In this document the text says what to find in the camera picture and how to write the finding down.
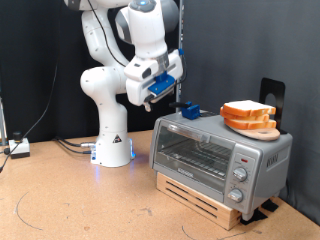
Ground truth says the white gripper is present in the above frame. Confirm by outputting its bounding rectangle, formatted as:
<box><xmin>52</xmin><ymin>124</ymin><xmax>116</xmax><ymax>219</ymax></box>
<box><xmin>124</xmin><ymin>49</ymin><xmax>184</xmax><ymax>113</ymax></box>

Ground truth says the metal spatula with black handle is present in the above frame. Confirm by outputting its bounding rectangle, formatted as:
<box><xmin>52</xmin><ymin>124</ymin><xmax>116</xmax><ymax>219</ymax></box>
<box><xmin>168</xmin><ymin>101</ymin><xmax>218</xmax><ymax>118</ymax></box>

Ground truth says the blue printed spatula grip block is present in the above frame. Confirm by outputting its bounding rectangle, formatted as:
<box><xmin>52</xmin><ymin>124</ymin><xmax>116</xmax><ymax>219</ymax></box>
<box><xmin>181</xmin><ymin>100</ymin><xmax>201</xmax><ymax>120</ymax></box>

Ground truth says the silver oven knob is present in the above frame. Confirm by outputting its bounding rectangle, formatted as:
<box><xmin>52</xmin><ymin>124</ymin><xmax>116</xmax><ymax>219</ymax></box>
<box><xmin>232</xmin><ymin>166</ymin><xmax>249</xmax><ymax>183</ymax></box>
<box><xmin>227</xmin><ymin>188</ymin><xmax>244</xmax><ymax>204</ymax></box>

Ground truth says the silver toaster oven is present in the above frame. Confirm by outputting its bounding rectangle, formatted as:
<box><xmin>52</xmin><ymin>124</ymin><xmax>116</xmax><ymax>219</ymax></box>
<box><xmin>148</xmin><ymin>111</ymin><xmax>294</xmax><ymax>222</ymax></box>

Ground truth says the wooden slatted riser block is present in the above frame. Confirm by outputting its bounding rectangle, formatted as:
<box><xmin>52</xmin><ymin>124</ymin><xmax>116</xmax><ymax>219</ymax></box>
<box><xmin>155</xmin><ymin>171</ymin><xmax>242</xmax><ymax>231</ymax></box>

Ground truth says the small wooden serving board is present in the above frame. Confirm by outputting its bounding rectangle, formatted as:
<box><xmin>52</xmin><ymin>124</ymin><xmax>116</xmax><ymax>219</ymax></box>
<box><xmin>229</xmin><ymin>126</ymin><xmax>281</xmax><ymax>142</ymax></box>

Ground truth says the black metal bookend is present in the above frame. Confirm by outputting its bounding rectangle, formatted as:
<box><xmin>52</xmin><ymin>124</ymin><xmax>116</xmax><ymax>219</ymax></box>
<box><xmin>258</xmin><ymin>77</ymin><xmax>288</xmax><ymax>135</ymax></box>

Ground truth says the grey backdrop curtain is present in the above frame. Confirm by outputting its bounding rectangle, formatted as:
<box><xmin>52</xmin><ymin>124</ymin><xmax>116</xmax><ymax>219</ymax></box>
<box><xmin>181</xmin><ymin>0</ymin><xmax>320</xmax><ymax>226</ymax></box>

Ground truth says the black backdrop curtain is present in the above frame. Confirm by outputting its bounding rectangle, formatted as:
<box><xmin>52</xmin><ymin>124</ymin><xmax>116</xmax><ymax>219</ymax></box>
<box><xmin>0</xmin><ymin>0</ymin><xmax>183</xmax><ymax>144</ymax></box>

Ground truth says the white power box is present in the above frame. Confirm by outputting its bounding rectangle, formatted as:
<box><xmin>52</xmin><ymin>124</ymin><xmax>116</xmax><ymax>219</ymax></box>
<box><xmin>8</xmin><ymin>131</ymin><xmax>31</xmax><ymax>159</ymax></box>

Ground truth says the black foam pad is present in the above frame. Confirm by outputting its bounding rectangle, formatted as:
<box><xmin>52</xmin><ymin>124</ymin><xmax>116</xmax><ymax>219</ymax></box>
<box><xmin>261</xmin><ymin>199</ymin><xmax>280</xmax><ymax>213</ymax></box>
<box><xmin>239</xmin><ymin>208</ymin><xmax>269</xmax><ymax>226</ymax></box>

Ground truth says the wire oven rack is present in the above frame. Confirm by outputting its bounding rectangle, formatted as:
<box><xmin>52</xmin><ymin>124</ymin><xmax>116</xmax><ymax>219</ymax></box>
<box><xmin>158</xmin><ymin>139</ymin><xmax>233</xmax><ymax>178</ymax></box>

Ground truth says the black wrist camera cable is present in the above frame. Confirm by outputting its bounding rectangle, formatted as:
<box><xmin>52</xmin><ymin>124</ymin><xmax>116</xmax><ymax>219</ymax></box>
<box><xmin>86</xmin><ymin>0</ymin><xmax>188</xmax><ymax>84</ymax></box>

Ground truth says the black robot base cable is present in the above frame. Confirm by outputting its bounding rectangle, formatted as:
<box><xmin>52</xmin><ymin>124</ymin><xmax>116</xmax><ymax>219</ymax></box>
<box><xmin>55</xmin><ymin>139</ymin><xmax>94</xmax><ymax>155</ymax></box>
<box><xmin>54</xmin><ymin>135</ymin><xmax>97</xmax><ymax>149</ymax></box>

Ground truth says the long hanging black cable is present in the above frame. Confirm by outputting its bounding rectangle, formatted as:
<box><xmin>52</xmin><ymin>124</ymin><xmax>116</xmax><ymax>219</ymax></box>
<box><xmin>0</xmin><ymin>0</ymin><xmax>68</xmax><ymax>174</ymax></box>

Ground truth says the metal frame leg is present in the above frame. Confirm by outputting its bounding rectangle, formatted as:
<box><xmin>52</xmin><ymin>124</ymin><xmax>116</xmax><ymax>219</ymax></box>
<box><xmin>0</xmin><ymin>96</ymin><xmax>8</xmax><ymax>147</ymax></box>

